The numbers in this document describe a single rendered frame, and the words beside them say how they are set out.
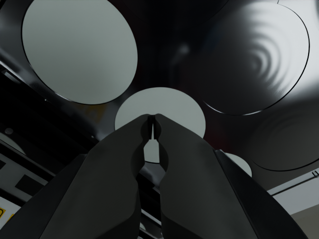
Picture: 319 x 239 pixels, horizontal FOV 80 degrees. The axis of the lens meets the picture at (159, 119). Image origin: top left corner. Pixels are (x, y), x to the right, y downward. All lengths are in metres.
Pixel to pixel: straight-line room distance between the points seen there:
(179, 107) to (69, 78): 0.11
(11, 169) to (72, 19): 0.14
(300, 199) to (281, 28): 0.39
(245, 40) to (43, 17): 0.17
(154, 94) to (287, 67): 0.13
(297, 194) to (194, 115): 0.34
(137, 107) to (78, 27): 0.09
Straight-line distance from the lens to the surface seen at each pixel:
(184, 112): 0.20
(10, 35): 0.22
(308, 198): 0.53
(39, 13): 0.20
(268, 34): 0.20
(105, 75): 0.19
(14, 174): 0.22
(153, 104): 0.20
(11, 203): 0.21
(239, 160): 0.26
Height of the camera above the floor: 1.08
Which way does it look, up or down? 59 degrees down
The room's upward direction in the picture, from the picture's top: 179 degrees counter-clockwise
